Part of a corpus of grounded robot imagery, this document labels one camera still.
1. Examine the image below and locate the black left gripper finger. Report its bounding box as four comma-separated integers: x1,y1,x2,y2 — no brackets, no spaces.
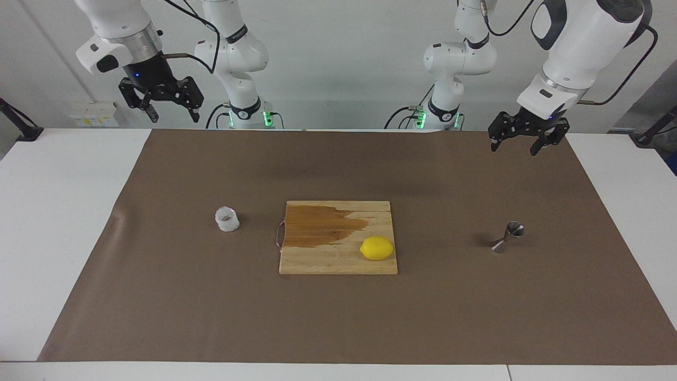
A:
530,119,571,157
488,112,522,153

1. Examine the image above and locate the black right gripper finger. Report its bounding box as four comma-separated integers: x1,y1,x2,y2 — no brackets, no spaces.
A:
177,77,205,123
118,78,159,123

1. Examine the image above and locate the steel double jigger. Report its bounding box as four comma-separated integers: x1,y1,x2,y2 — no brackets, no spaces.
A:
491,221,525,254

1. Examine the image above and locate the clear plastic cup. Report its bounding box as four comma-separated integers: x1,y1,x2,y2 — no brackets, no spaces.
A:
214,206,241,233

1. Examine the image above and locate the white yellow box stack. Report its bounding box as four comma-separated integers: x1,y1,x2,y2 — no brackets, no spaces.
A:
69,102,118,128

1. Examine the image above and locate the black clamp stand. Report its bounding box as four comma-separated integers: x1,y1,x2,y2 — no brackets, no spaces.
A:
629,105,677,149
0,98,44,142

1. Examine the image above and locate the yellow lemon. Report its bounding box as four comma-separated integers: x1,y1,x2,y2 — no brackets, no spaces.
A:
360,236,396,261

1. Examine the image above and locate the brown paper table mat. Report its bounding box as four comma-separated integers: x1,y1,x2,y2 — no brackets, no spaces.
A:
37,129,677,366

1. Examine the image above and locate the wooden cutting board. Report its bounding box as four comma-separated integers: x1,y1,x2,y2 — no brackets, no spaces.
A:
275,200,398,276

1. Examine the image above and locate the black base cable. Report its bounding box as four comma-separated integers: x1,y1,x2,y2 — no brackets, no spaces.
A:
385,85,435,130
205,103,233,130

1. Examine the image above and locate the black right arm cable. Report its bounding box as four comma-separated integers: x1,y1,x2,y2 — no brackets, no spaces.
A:
161,0,221,75

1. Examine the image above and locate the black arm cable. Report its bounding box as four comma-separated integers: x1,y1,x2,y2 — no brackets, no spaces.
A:
479,0,659,105
161,0,221,75

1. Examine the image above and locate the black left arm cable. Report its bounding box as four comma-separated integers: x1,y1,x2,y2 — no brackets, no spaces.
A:
479,0,659,105

